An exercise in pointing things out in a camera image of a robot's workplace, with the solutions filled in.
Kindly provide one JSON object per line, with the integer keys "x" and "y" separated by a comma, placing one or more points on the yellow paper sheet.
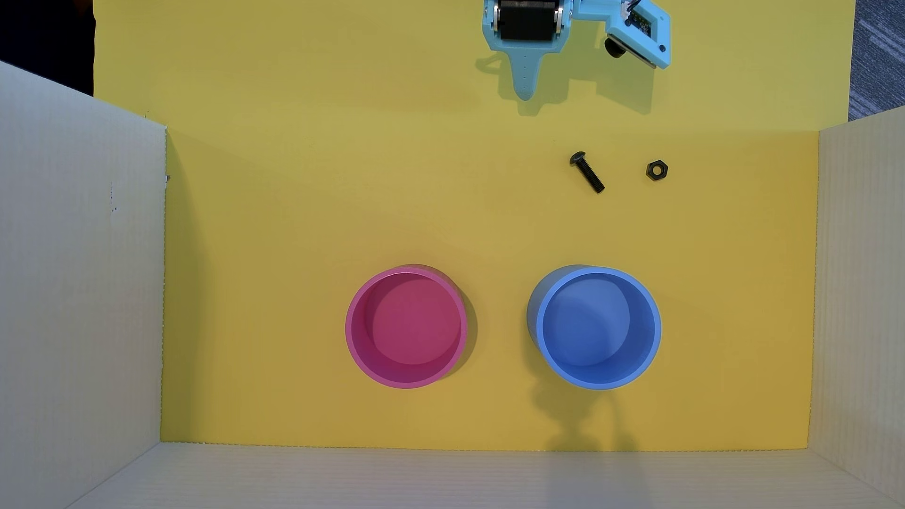
{"x": 318, "y": 212}

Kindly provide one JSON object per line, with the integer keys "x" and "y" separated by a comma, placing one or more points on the black bolt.
{"x": 587, "y": 173}

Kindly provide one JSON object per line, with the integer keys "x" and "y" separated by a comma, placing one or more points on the pink round cup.
{"x": 406, "y": 327}

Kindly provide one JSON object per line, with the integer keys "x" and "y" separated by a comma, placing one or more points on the white corrugated cardboard box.
{"x": 78, "y": 318}

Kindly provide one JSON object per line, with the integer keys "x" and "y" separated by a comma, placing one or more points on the black hex nut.
{"x": 657, "y": 170}

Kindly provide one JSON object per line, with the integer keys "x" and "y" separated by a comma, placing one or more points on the blue round cup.
{"x": 594, "y": 327}

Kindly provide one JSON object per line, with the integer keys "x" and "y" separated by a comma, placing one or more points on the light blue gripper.
{"x": 522, "y": 43}

